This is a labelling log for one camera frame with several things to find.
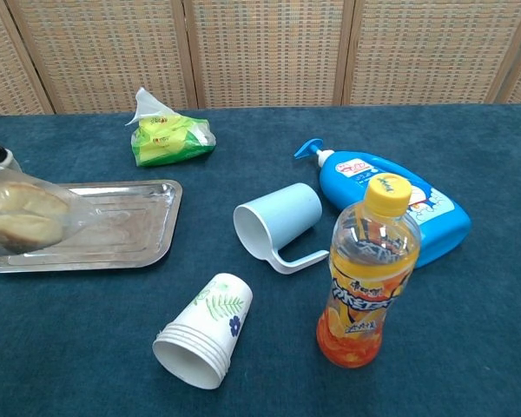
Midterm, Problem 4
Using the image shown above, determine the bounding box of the light blue plastic mug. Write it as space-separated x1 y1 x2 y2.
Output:
233 182 331 275

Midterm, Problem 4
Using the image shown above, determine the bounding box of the stainless steel tray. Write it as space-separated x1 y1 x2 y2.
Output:
0 179 184 275

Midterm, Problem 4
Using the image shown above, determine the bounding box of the dark teal tablecloth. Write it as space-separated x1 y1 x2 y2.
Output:
0 102 521 417

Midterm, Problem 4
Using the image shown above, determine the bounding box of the orange juice bottle yellow cap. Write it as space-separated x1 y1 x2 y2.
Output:
315 173 423 369

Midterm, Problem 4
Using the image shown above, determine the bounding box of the packaged sliced bread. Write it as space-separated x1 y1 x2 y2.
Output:
0 167 102 258

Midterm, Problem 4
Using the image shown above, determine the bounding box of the blue pump lotion bottle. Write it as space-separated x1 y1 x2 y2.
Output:
293 138 473 269

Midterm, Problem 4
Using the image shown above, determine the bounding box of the green tissue pack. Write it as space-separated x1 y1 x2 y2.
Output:
124 86 217 169

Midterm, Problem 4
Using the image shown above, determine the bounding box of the woven wooden folding screen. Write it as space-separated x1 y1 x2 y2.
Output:
0 0 521 116

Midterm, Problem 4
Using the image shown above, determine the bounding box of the stack of printed paper cups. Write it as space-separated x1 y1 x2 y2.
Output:
152 272 254 391

